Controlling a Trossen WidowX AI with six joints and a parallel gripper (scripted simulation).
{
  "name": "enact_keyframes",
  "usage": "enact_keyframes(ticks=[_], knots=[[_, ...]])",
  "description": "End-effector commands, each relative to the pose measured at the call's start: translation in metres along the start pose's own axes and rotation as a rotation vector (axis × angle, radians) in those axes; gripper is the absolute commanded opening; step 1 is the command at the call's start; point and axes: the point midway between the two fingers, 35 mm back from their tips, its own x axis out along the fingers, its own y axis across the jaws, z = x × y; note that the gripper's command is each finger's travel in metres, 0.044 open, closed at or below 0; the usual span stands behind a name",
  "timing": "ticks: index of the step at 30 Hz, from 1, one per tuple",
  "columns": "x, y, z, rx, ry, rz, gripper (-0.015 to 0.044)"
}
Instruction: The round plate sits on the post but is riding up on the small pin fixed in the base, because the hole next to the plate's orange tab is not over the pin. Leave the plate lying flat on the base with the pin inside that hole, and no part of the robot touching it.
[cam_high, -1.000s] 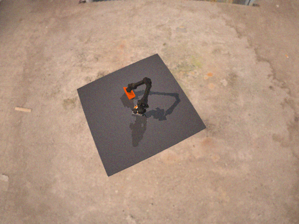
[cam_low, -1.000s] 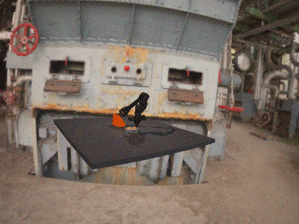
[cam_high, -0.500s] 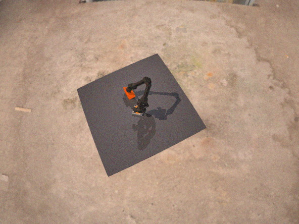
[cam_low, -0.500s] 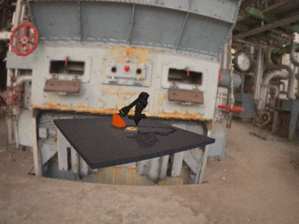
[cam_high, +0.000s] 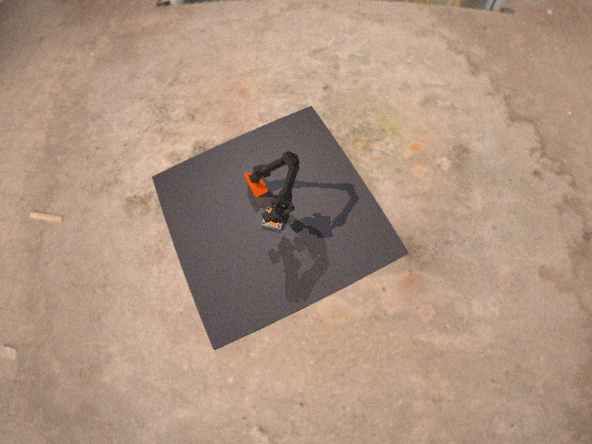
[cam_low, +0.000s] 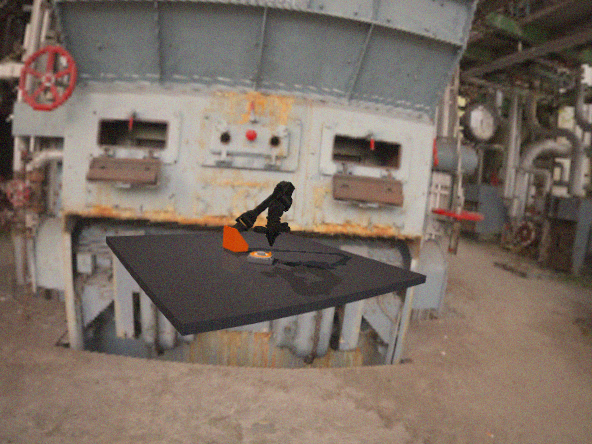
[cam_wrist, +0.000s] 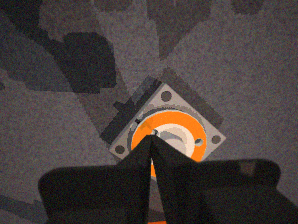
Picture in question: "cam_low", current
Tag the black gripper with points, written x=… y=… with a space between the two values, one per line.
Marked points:
x=271 y=234

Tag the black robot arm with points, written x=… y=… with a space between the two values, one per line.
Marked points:
x=282 y=195

